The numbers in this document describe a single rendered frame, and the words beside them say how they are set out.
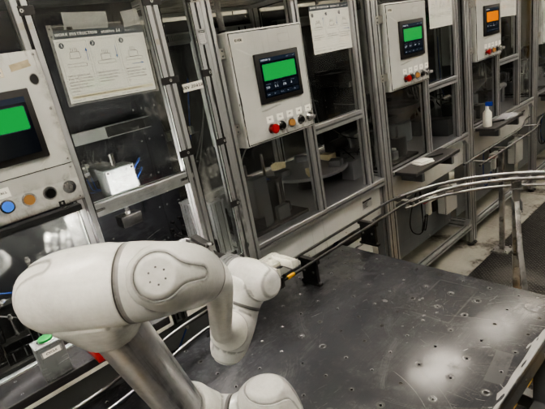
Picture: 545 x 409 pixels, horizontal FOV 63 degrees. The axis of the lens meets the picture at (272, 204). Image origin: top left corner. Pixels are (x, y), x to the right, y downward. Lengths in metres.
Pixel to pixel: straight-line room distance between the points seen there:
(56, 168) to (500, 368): 1.49
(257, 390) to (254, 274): 0.28
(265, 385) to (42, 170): 0.90
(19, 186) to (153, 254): 0.90
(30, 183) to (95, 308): 0.83
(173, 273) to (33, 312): 0.24
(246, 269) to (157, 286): 0.60
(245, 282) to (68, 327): 0.56
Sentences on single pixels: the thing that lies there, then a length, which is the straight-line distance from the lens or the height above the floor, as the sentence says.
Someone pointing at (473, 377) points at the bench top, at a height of 0.68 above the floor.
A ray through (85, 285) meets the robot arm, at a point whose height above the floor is 1.43.
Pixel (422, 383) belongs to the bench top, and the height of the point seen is 0.68.
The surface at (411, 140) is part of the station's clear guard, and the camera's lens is 2.92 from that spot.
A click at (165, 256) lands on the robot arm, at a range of 0.65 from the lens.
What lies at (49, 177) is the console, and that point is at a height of 1.47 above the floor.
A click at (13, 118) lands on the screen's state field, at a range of 1.47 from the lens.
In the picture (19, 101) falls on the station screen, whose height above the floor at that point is 1.70.
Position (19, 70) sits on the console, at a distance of 1.51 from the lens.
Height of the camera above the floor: 1.71
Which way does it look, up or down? 19 degrees down
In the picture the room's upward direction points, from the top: 11 degrees counter-clockwise
